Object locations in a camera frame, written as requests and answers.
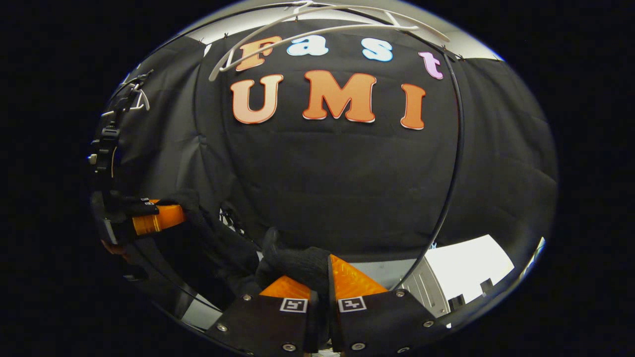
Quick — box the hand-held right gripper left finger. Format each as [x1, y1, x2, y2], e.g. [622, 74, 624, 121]
[205, 275, 320, 357]

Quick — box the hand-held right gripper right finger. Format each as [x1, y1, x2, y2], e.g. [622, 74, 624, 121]
[327, 254, 448, 357]

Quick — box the black knit jacket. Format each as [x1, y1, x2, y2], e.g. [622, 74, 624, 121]
[164, 191, 332, 310]

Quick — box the white plastic hanger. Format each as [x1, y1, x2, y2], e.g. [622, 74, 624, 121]
[208, 2, 451, 82]
[102, 74, 150, 117]

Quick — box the black clothes rack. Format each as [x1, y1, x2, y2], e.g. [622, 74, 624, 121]
[169, 2, 465, 292]

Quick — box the white ribbed panel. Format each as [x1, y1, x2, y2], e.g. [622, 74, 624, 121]
[402, 258, 448, 319]

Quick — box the black backdrop cloth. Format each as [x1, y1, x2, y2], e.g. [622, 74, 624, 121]
[97, 20, 559, 298]

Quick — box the white paper sheet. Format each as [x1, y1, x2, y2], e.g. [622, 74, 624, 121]
[426, 235, 515, 304]

